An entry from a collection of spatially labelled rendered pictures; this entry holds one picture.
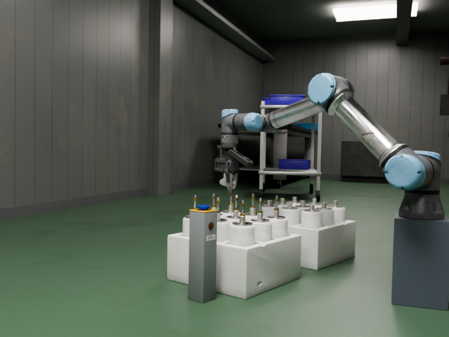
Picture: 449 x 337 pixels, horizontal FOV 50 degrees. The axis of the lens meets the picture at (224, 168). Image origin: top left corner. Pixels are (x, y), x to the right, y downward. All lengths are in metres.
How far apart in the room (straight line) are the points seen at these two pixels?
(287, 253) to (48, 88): 2.68
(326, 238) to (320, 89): 0.75
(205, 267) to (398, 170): 0.71
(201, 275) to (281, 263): 0.38
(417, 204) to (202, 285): 0.79
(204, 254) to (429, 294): 0.77
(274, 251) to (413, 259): 0.49
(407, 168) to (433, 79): 8.05
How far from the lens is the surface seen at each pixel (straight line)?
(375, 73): 9.68
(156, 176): 5.38
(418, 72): 9.68
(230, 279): 1.78
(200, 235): 1.66
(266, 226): 1.86
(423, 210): 1.79
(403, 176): 1.66
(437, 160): 1.81
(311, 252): 2.20
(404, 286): 1.82
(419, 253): 1.79
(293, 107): 2.04
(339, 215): 2.43
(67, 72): 4.29
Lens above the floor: 0.53
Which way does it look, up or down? 2 degrees down
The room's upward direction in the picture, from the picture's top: 1 degrees clockwise
